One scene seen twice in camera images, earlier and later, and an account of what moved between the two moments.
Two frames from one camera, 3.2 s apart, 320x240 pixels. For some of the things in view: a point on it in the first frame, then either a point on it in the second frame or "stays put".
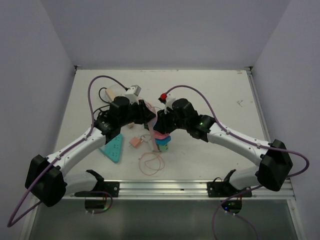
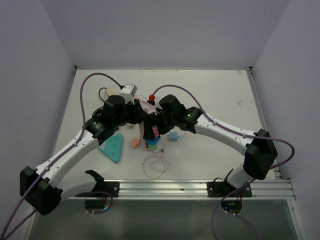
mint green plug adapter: x=164 y=148 to x=153 y=147
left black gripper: x=145 y=114 stays put
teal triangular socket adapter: x=112 y=148 stays put
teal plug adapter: x=163 y=142 to x=153 y=141
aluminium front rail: x=179 y=188 stays put
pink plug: x=134 y=141 stays put
